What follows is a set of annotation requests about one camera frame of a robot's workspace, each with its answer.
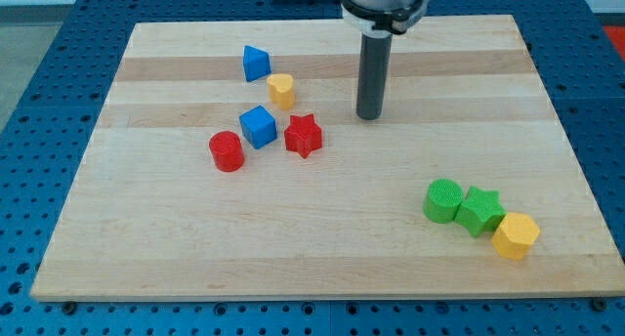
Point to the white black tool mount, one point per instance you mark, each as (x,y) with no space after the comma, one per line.
(382,18)

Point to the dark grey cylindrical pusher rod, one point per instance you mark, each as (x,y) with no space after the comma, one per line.
(372,76)

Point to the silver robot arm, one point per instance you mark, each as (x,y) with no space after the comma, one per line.
(378,21)

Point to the yellow heart block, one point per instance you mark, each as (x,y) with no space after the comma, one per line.
(281,88)

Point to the red star block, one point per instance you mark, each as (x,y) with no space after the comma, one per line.
(303,135)

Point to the blue cube block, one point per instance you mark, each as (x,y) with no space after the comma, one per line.
(258,127)

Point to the green cylinder block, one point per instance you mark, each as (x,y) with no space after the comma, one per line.
(442,200)

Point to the red cylinder block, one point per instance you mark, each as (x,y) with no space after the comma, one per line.
(226,150)

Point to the green star block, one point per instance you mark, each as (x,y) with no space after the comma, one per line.
(480,211)

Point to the yellow hexagon block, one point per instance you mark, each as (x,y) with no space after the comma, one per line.
(515,236)

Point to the light wooden board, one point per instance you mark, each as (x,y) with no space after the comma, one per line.
(149,216)

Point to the blue perforated metal table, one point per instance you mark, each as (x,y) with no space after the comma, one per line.
(48,131)

